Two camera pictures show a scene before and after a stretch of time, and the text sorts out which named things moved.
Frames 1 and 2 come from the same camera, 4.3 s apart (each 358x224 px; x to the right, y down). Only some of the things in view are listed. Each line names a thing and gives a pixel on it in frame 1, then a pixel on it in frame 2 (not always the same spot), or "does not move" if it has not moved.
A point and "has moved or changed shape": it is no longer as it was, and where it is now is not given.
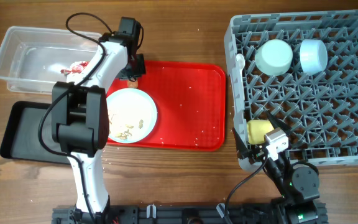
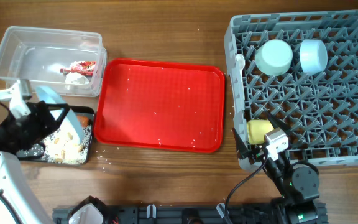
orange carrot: [133, 84] has moved or changed shape
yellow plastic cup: [257, 129] does not move
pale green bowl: [273, 57] does not move
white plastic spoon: [240, 61] does not move
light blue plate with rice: [132, 115] has moved or changed shape
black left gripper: [123, 75] to [41, 110]
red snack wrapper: [76, 69] does not move
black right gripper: [255, 154] does not move
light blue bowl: [313, 56] does not move
